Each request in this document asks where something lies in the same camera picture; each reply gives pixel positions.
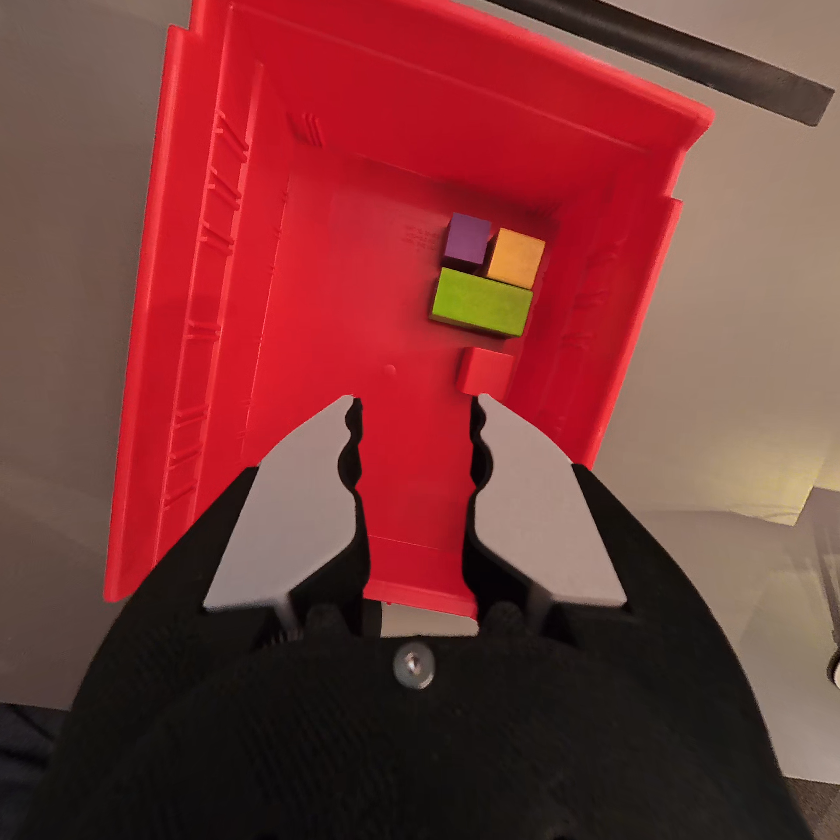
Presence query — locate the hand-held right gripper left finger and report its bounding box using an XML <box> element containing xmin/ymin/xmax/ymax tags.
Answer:
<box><xmin>203</xmin><ymin>395</ymin><xmax>368</xmax><ymax>611</ymax></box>

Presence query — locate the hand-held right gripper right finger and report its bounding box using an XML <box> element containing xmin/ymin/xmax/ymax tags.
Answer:
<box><xmin>462</xmin><ymin>394</ymin><xmax>627</xmax><ymax>608</ymax></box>

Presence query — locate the red wooden block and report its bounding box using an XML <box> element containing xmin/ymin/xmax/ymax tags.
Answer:
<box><xmin>457</xmin><ymin>348</ymin><xmax>515</xmax><ymax>396</ymax></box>

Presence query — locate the small green wooden block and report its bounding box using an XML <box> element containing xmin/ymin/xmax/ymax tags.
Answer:
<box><xmin>430</xmin><ymin>267</ymin><xmax>534</xmax><ymax>339</ymax></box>

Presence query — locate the red plastic bin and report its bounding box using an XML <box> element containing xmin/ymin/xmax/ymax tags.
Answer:
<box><xmin>104</xmin><ymin>0</ymin><xmax>716</xmax><ymax>619</ymax></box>

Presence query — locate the yellow wooden cube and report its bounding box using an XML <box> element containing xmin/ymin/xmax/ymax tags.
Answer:
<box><xmin>484</xmin><ymin>227</ymin><xmax>547</xmax><ymax>290</ymax></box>

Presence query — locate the purple wooden block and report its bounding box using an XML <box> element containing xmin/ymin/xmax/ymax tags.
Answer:
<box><xmin>445</xmin><ymin>212</ymin><xmax>493</xmax><ymax>271</ymax></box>

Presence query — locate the person's dark navy shirt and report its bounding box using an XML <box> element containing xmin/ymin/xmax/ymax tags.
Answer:
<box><xmin>0</xmin><ymin>702</ymin><xmax>67</xmax><ymax>840</ymax></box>

